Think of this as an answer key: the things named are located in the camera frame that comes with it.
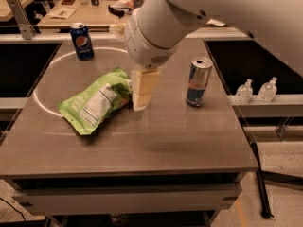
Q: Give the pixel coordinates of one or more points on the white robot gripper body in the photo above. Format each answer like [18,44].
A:
[141,45]

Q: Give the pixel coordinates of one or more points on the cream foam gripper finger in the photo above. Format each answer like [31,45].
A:
[143,85]
[118,30]

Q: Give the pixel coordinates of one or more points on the green rice chip bag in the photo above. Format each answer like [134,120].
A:
[88,109]

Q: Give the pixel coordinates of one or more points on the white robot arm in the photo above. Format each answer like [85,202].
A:
[154,30]

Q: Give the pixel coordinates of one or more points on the black sunglasses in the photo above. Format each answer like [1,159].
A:
[119,12]

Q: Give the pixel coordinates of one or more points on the blue Pepsi can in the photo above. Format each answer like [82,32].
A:
[82,42]

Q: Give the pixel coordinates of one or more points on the brown phone on desk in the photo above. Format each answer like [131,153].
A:
[68,2]

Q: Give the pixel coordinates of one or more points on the silver blue Red Bull can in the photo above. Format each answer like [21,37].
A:
[199,74]

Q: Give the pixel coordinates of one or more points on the paper card on desk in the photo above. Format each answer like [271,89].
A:
[62,13]

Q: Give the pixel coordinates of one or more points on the white paper sheet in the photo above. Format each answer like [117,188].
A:
[215,23]

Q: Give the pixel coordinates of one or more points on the clear sanitizer bottle left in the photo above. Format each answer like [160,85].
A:
[244,92]

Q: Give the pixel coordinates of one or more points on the clear sanitizer bottle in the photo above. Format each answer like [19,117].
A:
[268,90]
[244,92]

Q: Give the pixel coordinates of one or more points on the white drawer under table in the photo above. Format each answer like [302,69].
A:
[139,199]

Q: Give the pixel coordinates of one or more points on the clear sanitizer bottle right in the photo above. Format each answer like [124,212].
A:
[268,90]

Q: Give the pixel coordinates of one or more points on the black floor pole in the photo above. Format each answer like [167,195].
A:
[265,206]

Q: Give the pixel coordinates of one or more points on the metal bracket middle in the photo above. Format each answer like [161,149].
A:
[138,3]

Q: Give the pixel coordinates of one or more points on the metal bracket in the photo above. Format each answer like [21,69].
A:
[26,29]
[138,3]

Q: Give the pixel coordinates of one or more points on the metal bracket left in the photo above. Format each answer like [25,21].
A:
[26,29]

